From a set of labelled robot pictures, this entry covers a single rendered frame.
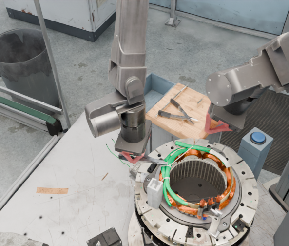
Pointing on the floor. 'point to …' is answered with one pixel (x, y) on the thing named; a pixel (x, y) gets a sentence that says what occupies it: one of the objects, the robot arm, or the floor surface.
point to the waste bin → (34, 86)
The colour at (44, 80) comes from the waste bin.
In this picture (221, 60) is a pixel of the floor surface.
